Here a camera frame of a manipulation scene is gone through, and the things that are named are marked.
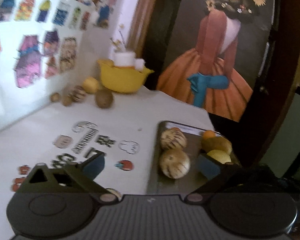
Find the green pear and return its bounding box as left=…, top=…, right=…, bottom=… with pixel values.
left=207, top=150, right=231, bottom=164

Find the green-brown pear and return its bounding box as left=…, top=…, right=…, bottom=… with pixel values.
left=201, top=137, right=232, bottom=155

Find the orange tangerine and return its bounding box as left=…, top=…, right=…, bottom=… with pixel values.
left=202, top=130, right=216, bottom=140

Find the striped pepino melon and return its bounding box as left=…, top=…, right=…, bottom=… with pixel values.
left=70, top=86, right=87, bottom=103
left=159, top=148, right=191, bottom=179
left=160, top=127, right=187, bottom=150

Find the striped pepino melon front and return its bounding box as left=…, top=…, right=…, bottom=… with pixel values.
left=160, top=127, right=187, bottom=150

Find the brown kiwi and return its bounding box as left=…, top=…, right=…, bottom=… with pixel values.
left=95, top=89, right=114, bottom=109

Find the striped pepino melon back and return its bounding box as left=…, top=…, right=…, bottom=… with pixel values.
left=70, top=86, right=87, bottom=103

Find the metal tray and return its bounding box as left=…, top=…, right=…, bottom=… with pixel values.
left=146, top=120, right=241, bottom=196

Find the yellow lemon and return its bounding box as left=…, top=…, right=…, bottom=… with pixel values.
left=82, top=76, right=100, bottom=94

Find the yellow plastic bowl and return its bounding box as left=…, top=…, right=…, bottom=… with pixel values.
left=97, top=59, right=154, bottom=94

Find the white orange cup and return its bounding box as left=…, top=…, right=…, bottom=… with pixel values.
left=113, top=51, right=136, bottom=69

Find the small white cup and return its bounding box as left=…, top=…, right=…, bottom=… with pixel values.
left=134, top=59, right=145, bottom=72

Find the yellow dried flower sprig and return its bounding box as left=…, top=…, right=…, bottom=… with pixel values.
left=110, top=24, right=127, bottom=53

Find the houses drawing paper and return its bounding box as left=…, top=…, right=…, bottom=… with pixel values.
left=0, top=0, right=89, bottom=131

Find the wooden door frame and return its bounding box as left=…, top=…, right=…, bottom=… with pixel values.
left=128, top=0, right=156, bottom=58

